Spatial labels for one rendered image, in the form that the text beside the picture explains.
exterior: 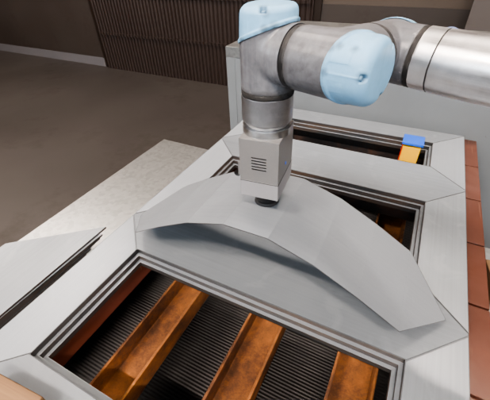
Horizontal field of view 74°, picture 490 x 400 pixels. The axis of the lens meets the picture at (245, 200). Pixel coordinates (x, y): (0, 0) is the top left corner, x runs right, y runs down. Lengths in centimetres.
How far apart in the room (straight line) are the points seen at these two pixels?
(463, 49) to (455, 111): 86
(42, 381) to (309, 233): 48
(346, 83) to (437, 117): 98
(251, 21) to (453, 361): 58
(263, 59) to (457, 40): 22
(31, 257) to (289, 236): 66
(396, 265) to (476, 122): 80
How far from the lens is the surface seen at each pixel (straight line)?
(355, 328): 64
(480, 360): 72
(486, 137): 137
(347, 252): 57
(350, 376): 79
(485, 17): 319
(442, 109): 132
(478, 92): 47
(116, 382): 81
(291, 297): 65
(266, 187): 52
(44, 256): 95
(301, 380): 91
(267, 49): 43
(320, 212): 60
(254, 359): 78
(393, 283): 62
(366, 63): 37
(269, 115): 46
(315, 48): 39
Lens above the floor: 138
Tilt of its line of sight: 38 degrees down
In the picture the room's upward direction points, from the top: 2 degrees counter-clockwise
